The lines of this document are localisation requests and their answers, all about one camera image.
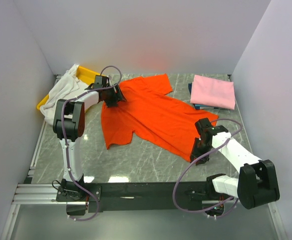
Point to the black base beam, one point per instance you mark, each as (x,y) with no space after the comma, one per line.
(80,209)

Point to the blue folded t shirt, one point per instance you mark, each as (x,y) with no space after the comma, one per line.
(200,106)

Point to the orange t shirt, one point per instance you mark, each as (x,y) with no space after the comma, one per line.
(152,115)

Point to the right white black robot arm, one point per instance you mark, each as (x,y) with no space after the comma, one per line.
(257,182)

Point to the white t shirt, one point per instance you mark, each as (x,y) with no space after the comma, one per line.
(69,86)

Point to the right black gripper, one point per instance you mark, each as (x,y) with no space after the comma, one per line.
(194,153)

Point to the pink folded t shirt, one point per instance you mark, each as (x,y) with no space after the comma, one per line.
(213,92)

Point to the aluminium frame rail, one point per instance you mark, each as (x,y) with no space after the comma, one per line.
(36,193)

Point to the yellow plastic tray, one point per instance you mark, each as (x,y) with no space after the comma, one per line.
(84,74)

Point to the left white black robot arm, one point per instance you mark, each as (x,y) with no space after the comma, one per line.
(69,126)

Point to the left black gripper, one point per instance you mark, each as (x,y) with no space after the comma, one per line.
(117,97)

